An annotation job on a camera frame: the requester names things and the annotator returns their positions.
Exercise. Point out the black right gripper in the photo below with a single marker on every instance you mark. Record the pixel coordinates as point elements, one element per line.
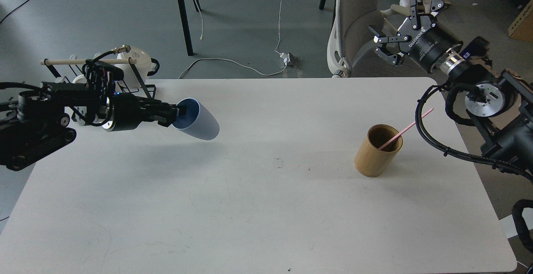
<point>421,38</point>

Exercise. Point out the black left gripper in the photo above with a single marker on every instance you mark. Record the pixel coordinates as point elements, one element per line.
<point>128,111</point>

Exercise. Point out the blue plastic cup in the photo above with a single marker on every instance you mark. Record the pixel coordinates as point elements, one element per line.
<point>198,122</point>

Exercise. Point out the pink chopstick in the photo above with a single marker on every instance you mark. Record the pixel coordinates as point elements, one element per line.
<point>390,141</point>

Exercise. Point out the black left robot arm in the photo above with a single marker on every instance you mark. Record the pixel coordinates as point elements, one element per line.
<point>39,125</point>

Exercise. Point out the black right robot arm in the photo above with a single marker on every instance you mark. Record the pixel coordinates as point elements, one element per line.
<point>499,106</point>

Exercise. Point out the grey office chair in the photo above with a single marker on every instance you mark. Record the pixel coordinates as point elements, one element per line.
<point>350,49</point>

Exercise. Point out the black table leg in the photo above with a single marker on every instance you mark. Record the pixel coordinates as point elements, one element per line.
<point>185,24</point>

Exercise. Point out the white mug front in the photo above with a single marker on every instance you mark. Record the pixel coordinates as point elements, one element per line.
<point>79,78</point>

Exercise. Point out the cardboard box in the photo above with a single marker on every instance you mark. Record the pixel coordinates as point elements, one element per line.
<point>522,26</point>

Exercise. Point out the white power adapter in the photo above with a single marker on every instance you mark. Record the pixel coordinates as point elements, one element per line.
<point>285,59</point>

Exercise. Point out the bamboo cylinder holder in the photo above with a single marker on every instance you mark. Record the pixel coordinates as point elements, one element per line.
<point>371,160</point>

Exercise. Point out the black wire mug rack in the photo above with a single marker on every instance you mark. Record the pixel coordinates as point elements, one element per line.
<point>105,80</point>

